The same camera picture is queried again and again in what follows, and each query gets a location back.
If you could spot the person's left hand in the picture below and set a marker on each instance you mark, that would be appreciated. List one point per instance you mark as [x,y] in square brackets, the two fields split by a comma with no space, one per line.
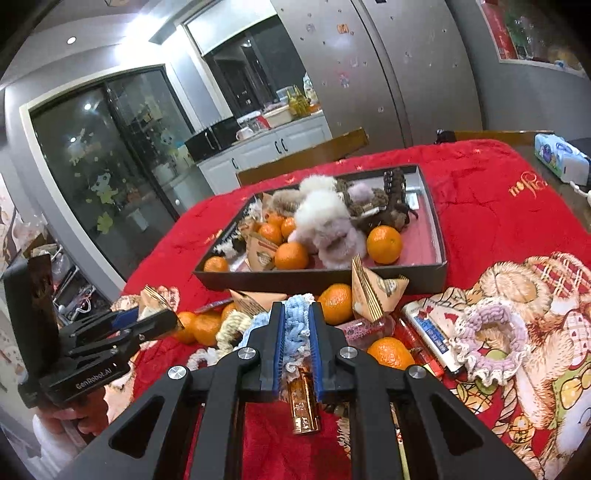
[83,413]

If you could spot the white kitchen cabinet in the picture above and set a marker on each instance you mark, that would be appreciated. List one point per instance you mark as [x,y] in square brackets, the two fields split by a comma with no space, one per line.
[272,147]

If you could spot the glass sliding door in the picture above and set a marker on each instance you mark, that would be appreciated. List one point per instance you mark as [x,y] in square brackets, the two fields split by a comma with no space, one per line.
[106,175]

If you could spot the beige fluffy scrunchie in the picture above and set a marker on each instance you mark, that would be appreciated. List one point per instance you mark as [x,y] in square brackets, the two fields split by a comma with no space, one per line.
[284,201]

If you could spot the dark brown braided hair clip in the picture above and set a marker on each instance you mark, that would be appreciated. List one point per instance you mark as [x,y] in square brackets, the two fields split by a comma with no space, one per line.
[395,182]

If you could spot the small lilac fluffy scrunchie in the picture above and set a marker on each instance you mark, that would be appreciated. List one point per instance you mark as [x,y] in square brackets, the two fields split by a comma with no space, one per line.
[361,191]

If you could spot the dark box with pink inside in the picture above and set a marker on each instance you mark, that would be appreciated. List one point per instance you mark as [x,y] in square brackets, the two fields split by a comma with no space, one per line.
[277,281]

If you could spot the white lace scrunchie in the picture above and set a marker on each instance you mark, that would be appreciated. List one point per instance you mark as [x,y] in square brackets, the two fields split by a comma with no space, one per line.
[203,357]

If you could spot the cream knitted scrunchie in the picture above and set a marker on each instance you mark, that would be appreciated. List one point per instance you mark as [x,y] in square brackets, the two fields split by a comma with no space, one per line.
[231,330]

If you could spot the tan snack packet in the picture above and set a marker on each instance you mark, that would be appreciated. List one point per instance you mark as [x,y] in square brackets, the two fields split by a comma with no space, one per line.
[154,297]
[369,290]
[249,300]
[261,256]

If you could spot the black microwave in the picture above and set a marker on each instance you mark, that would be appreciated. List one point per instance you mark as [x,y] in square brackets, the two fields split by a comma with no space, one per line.
[212,137]

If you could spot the blue knitted scrunchie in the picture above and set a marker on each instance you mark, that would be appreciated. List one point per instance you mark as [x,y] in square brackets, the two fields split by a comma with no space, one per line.
[295,323]

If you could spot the blue white tissue pack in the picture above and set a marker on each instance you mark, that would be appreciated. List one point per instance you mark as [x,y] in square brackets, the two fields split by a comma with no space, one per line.
[561,157]

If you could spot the pale pink fluffy scrunchie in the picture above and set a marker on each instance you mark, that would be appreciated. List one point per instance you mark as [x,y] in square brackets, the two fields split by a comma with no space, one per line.
[339,249]

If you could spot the cream fluffy scrunchie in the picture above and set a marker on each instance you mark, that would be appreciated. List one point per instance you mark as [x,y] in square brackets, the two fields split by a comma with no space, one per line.
[316,183]

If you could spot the wall niche shelf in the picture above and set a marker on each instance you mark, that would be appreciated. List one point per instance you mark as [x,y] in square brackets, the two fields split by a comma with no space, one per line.
[531,37]

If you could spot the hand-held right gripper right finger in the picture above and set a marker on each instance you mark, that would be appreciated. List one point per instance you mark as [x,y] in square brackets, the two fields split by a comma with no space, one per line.
[315,350]

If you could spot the brown knitted scrunchie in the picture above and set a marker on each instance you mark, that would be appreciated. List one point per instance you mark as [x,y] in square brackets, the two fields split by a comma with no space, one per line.
[358,213]

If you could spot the white frilly scrunchie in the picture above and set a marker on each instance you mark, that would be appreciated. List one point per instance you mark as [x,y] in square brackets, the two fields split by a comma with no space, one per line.
[251,212]

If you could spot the wooden chair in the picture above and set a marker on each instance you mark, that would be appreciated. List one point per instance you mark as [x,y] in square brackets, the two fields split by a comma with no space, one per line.
[304,154]
[498,137]

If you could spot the red cup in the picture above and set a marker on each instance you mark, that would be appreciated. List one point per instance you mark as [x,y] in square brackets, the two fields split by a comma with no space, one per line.
[261,121]

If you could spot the black white scrunchie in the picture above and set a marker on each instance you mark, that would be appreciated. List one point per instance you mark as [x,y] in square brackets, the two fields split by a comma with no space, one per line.
[228,244]

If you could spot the red printed blanket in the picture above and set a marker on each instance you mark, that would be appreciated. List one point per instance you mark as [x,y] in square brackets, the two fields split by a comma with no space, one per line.
[485,221]

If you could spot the metal rack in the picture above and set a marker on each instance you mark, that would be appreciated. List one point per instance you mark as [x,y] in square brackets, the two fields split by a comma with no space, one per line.
[69,295]

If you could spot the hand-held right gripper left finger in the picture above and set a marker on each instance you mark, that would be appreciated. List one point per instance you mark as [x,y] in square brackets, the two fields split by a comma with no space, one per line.
[278,350]

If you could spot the wooden chair back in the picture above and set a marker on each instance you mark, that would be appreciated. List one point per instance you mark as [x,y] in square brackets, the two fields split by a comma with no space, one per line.
[304,154]

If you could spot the white cup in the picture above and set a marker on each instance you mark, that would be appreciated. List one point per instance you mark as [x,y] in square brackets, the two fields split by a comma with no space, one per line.
[244,134]

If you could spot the yellow oil bottles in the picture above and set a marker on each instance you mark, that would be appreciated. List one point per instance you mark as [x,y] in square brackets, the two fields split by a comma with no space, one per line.
[298,104]

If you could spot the white dish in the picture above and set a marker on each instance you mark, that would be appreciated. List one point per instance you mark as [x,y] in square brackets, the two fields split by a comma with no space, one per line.
[279,117]

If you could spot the lilac knitted lace scrunchie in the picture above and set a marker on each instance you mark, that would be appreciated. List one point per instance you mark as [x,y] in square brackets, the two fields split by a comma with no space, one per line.
[471,318]

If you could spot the steel refrigerator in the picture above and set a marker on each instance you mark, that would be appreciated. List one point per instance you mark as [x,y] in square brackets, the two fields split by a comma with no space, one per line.
[392,69]

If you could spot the pink snack packet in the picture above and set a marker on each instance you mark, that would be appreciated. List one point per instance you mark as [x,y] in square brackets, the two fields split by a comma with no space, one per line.
[364,330]

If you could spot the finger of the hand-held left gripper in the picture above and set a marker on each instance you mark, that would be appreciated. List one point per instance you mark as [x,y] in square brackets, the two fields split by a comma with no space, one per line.
[125,316]
[157,323]

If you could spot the orange mandarin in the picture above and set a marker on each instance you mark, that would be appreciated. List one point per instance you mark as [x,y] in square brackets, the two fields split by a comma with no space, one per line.
[335,303]
[228,311]
[276,219]
[205,328]
[384,244]
[216,264]
[184,326]
[390,353]
[292,255]
[270,233]
[288,227]

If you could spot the red white card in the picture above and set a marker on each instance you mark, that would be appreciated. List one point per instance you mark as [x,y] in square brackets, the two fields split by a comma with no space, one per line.
[443,314]

